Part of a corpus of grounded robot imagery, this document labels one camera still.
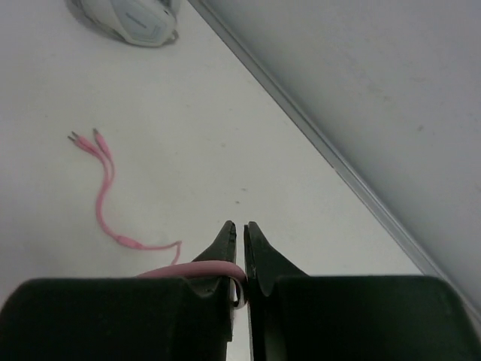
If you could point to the white grey headphones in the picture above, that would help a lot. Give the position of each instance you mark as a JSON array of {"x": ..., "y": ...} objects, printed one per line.
[{"x": 149, "y": 23}]

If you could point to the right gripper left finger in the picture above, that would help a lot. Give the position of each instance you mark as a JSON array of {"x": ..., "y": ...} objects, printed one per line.
[{"x": 185, "y": 316}]

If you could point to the aluminium table frame rail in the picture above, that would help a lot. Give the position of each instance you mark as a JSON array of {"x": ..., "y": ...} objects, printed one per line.
[{"x": 389, "y": 93}]

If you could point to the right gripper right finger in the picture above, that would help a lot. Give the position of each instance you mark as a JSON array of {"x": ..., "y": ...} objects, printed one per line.
[{"x": 296, "y": 316}]

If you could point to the pink headphones with cable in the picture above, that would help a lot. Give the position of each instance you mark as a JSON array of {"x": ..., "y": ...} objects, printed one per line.
[{"x": 109, "y": 176}]

